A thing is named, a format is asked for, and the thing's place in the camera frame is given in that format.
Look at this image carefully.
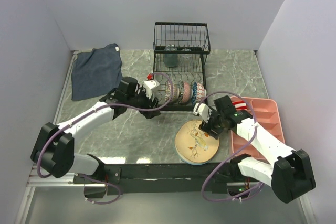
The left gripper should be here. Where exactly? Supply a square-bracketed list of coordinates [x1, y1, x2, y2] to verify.
[126, 86, 161, 119]

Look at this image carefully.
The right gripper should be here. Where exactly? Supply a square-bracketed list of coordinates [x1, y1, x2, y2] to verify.
[198, 106, 225, 140]

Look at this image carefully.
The blue patterned bowl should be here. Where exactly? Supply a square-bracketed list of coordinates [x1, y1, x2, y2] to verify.
[191, 82, 207, 105]

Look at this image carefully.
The blue scale pattern bowl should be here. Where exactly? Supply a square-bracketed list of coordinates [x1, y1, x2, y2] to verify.
[164, 83, 180, 104]

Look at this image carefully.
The beige bird pattern plate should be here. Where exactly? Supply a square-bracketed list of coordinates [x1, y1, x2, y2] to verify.
[174, 120, 219, 165]

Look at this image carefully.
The pink floral leaf-pattern bowl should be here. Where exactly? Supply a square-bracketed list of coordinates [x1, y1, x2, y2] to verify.
[178, 81, 192, 104]

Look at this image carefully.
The blue grey ceramic mug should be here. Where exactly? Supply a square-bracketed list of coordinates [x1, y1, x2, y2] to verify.
[163, 44, 179, 68]

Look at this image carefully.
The light blue plate underneath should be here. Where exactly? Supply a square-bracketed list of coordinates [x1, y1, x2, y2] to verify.
[175, 142, 220, 166]

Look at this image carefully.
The clear glass cup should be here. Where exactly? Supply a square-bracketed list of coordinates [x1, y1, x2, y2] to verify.
[181, 48, 192, 64]

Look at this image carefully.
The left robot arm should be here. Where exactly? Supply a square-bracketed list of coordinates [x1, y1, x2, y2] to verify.
[30, 77, 160, 183]

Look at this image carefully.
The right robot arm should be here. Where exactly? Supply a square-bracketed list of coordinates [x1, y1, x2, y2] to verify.
[193, 95, 316, 203]

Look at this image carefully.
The red item in tray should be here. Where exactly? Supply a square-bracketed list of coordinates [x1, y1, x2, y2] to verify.
[231, 98, 248, 110]

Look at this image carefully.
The dark blue cloth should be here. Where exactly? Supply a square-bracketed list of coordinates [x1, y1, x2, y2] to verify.
[71, 43, 122, 101]

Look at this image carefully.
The pink compartment tray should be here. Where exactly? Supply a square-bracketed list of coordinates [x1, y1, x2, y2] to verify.
[230, 96, 285, 161]

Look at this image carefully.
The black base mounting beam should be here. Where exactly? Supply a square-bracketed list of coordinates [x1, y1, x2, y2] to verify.
[70, 163, 260, 200]

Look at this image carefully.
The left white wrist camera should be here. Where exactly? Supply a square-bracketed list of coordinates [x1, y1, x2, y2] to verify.
[143, 73, 160, 100]

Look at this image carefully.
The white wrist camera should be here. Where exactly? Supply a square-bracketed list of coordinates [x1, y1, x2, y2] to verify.
[143, 73, 160, 100]
[193, 103, 212, 122]

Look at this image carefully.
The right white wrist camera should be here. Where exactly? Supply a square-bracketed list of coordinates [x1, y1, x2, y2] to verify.
[193, 103, 212, 122]

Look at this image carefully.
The black wire dish rack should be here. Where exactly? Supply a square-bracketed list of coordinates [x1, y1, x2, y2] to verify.
[150, 20, 211, 112]

